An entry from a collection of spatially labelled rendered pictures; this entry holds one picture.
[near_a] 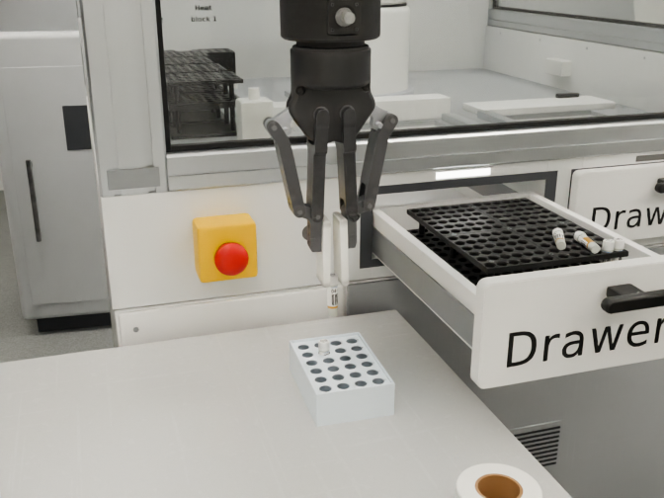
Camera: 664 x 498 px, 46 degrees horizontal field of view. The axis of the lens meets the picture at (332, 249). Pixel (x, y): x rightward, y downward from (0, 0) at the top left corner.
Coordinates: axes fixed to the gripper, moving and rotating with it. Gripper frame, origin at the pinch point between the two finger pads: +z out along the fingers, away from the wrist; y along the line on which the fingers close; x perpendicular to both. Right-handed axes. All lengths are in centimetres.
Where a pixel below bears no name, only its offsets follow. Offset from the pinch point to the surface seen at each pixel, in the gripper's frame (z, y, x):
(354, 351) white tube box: 13.7, 3.4, 3.2
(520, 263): 3.3, 20.6, -1.3
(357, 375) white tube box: 14.2, 2.3, -1.3
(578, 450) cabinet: 49, 48, 23
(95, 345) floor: 92, -34, 175
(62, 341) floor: 92, -45, 181
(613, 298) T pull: 2.2, 23.0, -14.5
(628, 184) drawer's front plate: 3, 50, 22
